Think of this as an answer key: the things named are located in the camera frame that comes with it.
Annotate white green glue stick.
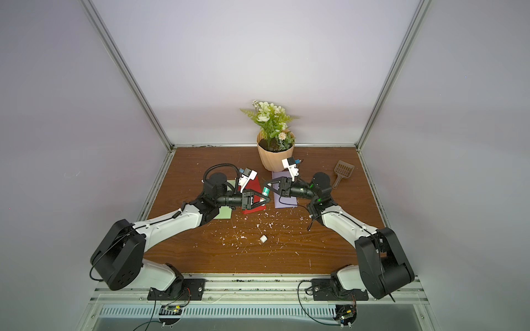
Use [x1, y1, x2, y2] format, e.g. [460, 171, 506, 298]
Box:
[262, 186, 270, 197]

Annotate purple envelope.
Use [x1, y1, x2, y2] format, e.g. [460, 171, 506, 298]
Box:
[272, 171, 298, 209]

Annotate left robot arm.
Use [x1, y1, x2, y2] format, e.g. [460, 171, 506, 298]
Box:
[90, 172, 271, 299]

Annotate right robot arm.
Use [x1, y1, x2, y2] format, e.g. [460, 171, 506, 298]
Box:
[265, 172, 415, 299]

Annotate red envelope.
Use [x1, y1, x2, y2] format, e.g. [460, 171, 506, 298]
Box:
[242, 177, 266, 215]

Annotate green envelope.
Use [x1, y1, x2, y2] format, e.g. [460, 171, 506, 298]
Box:
[215, 179, 235, 219]

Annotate brown plastic scoop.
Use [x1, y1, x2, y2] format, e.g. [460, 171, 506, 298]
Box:
[332, 160, 355, 190]

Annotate beige flower pot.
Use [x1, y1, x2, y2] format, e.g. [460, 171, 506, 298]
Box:
[256, 132, 295, 172]

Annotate artificial flower plant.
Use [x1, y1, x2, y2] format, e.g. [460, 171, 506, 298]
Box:
[240, 100, 295, 153]

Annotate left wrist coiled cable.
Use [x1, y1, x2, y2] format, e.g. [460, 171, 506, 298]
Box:
[202, 163, 241, 185]

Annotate right base cable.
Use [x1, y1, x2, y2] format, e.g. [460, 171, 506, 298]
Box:
[296, 280, 357, 328]

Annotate base cable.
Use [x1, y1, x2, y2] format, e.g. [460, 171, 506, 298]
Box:
[131, 289, 191, 331]
[296, 280, 357, 328]

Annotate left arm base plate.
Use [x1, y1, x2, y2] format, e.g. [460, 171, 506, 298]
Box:
[147, 278, 206, 301]

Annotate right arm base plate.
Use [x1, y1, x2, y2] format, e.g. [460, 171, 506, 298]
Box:
[305, 278, 369, 301]

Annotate left base cable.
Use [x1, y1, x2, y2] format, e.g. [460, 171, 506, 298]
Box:
[131, 289, 191, 331]

